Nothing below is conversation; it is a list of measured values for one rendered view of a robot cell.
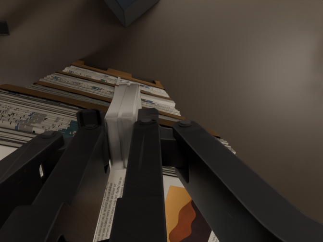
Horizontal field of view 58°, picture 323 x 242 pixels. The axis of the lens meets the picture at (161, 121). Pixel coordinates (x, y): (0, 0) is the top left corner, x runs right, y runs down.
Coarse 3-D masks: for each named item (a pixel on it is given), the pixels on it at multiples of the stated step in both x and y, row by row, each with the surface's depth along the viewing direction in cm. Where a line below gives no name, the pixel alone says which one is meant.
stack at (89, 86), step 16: (80, 64) 117; (48, 80) 74; (64, 80) 81; (80, 80) 86; (112, 80) 103; (128, 80) 115; (64, 96) 62; (80, 96) 67; (112, 96) 78; (144, 96) 88; (176, 112) 80
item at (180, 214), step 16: (224, 144) 47; (176, 176) 32; (176, 192) 32; (176, 208) 32; (192, 208) 33; (176, 224) 33; (192, 224) 33; (208, 224) 33; (176, 240) 34; (192, 240) 34; (208, 240) 34
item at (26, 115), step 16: (0, 96) 40; (16, 96) 43; (32, 96) 46; (0, 112) 35; (16, 112) 37; (32, 112) 38; (48, 112) 39; (64, 112) 41; (0, 128) 32; (16, 128) 33; (32, 128) 34; (48, 128) 35; (64, 128) 37; (0, 144) 28; (16, 144) 29
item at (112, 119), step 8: (120, 88) 19; (120, 96) 18; (112, 104) 16; (120, 104) 16; (112, 112) 15; (120, 112) 15; (104, 120) 14; (112, 120) 14; (112, 128) 14; (120, 128) 14; (112, 136) 14; (120, 136) 15; (112, 144) 15; (120, 144) 15; (112, 152) 15; (120, 152) 15; (112, 160) 15; (120, 160) 15; (112, 168) 15; (120, 168) 15
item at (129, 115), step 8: (128, 88) 20; (136, 88) 19; (128, 96) 17; (136, 96) 18; (128, 104) 16; (136, 104) 16; (128, 112) 14; (136, 112) 15; (120, 120) 14; (128, 120) 14; (136, 120) 15; (128, 128) 14; (128, 136) 14; (128, 144) 15; (128, 152) 15
